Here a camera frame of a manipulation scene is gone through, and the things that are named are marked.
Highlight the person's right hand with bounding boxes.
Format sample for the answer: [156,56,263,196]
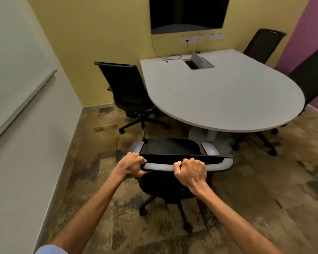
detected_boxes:
[173,158,208,195]

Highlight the person's left hand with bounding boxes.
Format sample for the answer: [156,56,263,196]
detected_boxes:
[116,152,152,180]

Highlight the black office chair grey armrests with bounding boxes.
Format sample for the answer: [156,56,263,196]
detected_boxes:
[121,138,234,234]

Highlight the person's right forearm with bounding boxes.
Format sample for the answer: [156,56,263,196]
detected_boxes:
[193,182,284,254]

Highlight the person's left forearm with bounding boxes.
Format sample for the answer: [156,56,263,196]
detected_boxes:
[50,169,128,254]

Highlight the black mesh office chair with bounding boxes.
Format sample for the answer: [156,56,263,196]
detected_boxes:
[242,28,287,65]
[94,61,171,144]
[232,46,318,157]

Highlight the light blue shirt sleeve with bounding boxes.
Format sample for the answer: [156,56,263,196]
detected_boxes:
[34,244,69,254]

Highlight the white table pedestal base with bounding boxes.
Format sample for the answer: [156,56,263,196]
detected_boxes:
[188,126,236,156]

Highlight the table cable box open lid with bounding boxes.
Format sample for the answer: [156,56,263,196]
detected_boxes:
[183,51,215,71]

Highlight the thin grey cable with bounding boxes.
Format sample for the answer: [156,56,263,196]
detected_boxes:
[151,34,183,63]

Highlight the black plugged cable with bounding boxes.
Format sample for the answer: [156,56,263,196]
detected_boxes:
[186,39,201,56]

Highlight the black wall television screen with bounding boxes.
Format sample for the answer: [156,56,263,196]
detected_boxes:
[149,0,231,35]

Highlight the white wall whiteboard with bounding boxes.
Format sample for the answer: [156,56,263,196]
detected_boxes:
[0,0,58,148]

